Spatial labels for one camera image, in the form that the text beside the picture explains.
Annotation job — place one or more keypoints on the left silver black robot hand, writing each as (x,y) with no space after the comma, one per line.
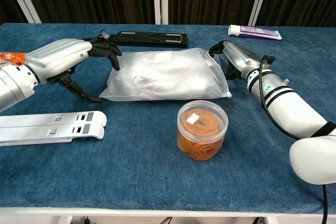
(57,56)

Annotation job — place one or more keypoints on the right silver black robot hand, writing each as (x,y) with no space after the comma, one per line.
(241,58)

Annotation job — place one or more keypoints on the translucent white plastic bag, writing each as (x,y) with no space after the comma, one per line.
(215,85)

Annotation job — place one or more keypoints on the white garment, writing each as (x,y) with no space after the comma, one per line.
(162,74)

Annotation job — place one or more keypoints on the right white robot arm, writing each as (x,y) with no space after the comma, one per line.
(288,108)

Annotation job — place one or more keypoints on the white purple toothpaste tube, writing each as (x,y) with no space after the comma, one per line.
(257,33)

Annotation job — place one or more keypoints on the white folding laptop stand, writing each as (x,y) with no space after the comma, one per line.
(39,128)

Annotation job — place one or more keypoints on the clear jar of rubber bands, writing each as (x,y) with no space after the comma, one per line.
(200,134)

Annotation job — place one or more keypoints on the black folding laptop stand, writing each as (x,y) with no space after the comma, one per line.
(147,39)

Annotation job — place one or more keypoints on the blue felt table cover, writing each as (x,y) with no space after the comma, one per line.
(131,171)

